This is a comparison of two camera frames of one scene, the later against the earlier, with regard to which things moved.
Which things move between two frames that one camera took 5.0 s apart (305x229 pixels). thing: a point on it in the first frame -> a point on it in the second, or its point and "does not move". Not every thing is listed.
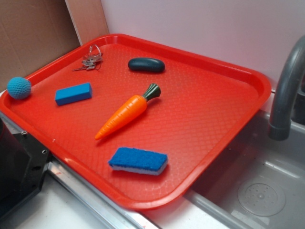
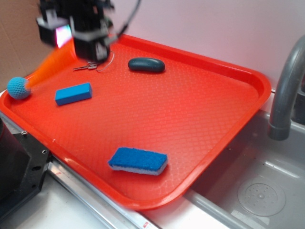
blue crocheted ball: (19, 88) does not move
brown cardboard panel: (33, 33) does not move
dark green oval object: (147, 65) does not move
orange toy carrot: (127, 112) -> (65, 55)
